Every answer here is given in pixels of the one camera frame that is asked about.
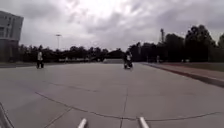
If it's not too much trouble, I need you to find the small scooter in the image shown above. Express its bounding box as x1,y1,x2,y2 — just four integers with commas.
123,60,134,70

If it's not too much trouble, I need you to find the person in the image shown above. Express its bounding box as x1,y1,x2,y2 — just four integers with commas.
124,49,134,66
35,46,45,70

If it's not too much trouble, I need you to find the grey concrete slab plaza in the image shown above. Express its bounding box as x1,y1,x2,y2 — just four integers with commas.
0,62,224,128

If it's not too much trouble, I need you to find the thin tower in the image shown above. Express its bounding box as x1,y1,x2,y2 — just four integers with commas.
160,28,166,44

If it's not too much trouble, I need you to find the tall lamp pole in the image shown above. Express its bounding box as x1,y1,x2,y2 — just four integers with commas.
55,33,63,52

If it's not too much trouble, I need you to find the robot's own part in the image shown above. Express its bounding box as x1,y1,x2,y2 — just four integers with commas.
138,116,150,128
77,118,88,128

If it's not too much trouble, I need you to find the dark kerb strip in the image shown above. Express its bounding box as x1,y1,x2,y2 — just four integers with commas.
142,62,224,89

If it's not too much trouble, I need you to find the row of dark trees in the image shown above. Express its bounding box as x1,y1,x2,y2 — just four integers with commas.
18,24,224,64

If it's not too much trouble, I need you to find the tan gravel path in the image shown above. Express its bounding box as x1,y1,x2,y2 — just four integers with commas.
154,63,224,82

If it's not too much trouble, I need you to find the pale multi-storey building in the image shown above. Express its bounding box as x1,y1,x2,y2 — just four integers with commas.
0,10,25,63

